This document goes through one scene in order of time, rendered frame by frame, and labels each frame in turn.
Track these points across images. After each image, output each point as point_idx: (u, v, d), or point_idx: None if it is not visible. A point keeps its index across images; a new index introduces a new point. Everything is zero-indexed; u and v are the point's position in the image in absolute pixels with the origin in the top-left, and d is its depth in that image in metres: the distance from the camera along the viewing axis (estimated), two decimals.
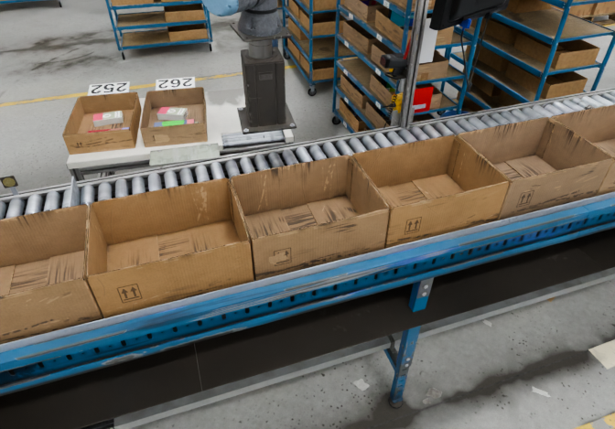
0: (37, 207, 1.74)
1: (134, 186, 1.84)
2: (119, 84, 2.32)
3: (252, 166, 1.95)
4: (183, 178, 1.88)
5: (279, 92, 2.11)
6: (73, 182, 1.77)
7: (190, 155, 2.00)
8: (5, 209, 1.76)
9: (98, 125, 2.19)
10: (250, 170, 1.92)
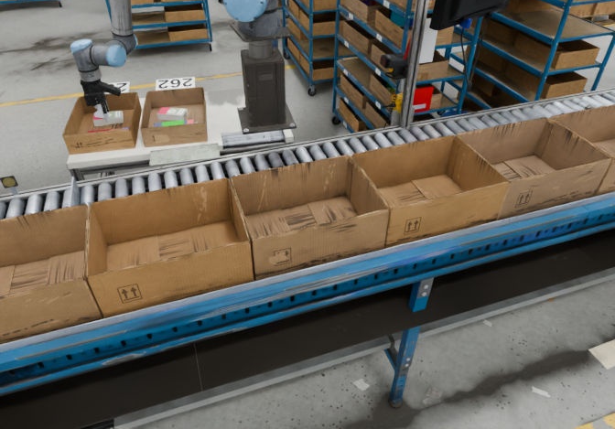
0: (37, 207, 1.74)
1: (134, 186, 1.84)
2: (119, 84, 2.32)
3: (252, 166, 1.95)
4: (183, 178, 1.88)
5: (279, 92, 2.11)
6: (73, 182, 1.77)
7: (190, 155, 2.00)
8: (5, 209, 1.76)
9: (98, 124, 2.19)
10: (250, 170, 1.92)
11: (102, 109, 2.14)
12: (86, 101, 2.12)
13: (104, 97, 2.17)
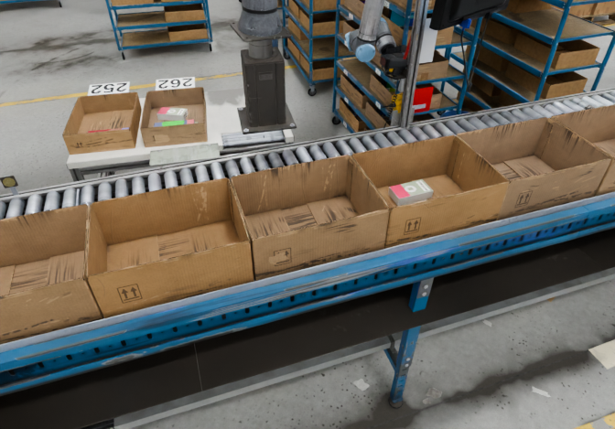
0: (37, 207, 1.74)
1: (134, 186, 1.84)
2: (119, 84, 2.32)
3: (252, 166, 1.95)
4: (183, 178, 1.88)
5: (279, 92, 2.11)
6: (79, 195, 1.81)
7: (190, 155, 2.00)
8: (5, 209, 1.76)
9: (403, 204, 1.52)
10: (250, 170, 1.92)
11: None
12: (385, 70, 2.23)
13: None
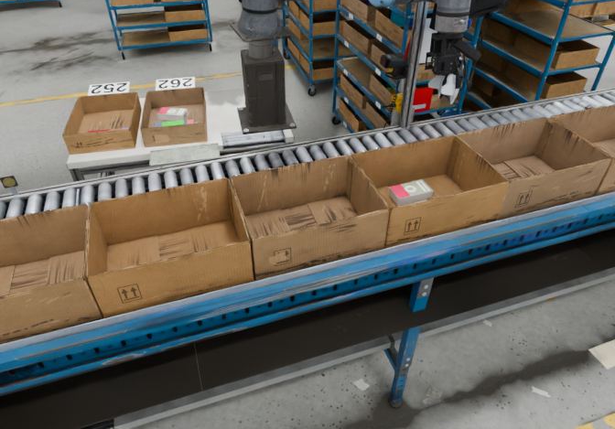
0: (37, 207, 1.74)
1: (134, 186, 1.84)
2: (119, 84, 2.32)
3: (252, 166, 1.95)
4: (183, 178, 1.88)
5: (279, 92, 2.11)
6: (79, 195, 1.81)
7: (190, 155, 2.00)
8: (5, 209, 1.76)
9: (403, 204, 1.52)
10: (250, 170, 1.92)
11: (457, 80, 1.36)
12: (436, 67, 1.34)
13: None
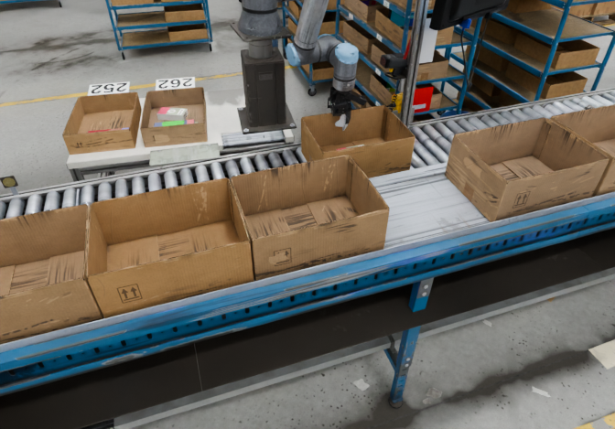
0: (37, 207, 1.74)
1: (134, 186, 1.84)
2: (119, 84, 2.32)
3: (252, 166, 1.95)
4: (183, 178, 1.88)
5: (279, 92, 2.11)
6: (79, 195, 1.81)
7: (190, 155, 2.00)
8: (5, 209, 1.76)
9: None
10: (250, 170, 1.92)
11: (346, 120, 1.96)
12: (332, 110, 1.92)
13: None
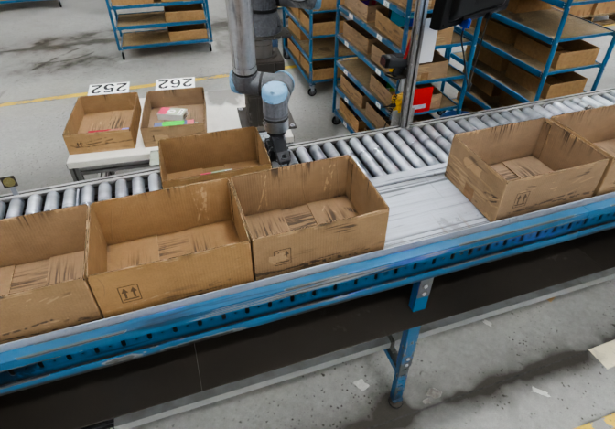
0: (37, 207, 1.74)
1: (134, 186, 1.84)
2: (119, 84, 2.32)
3: None
4: None
5: None
6: (79, 195, 1.81)
7: None
8: (5, 209, 1.76)
9: None
10: None
11: (270, 164, 1.76)
12: None
13: None
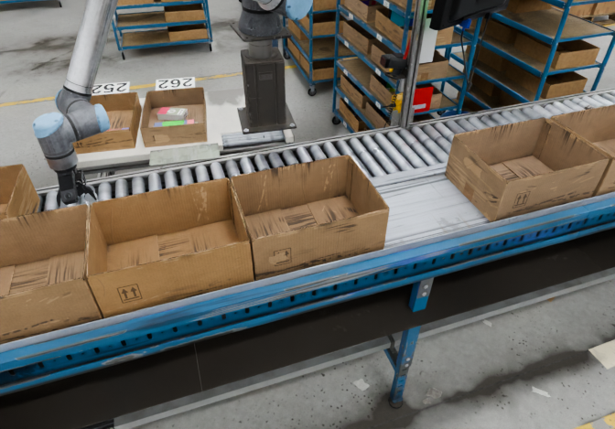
0: None
1: None
2: (119, 84, 2.32)
3: (246, 166, 1.94)
4: None
5: (279, 92, 2.11)
6: (79, 195, 1.81)
7: (190, 155, 2.00)
8: None
9: None
10: (245, 173, 1.92)
11: (59, 199, 1.56)
12: None
13: (79, 193, 1.55)
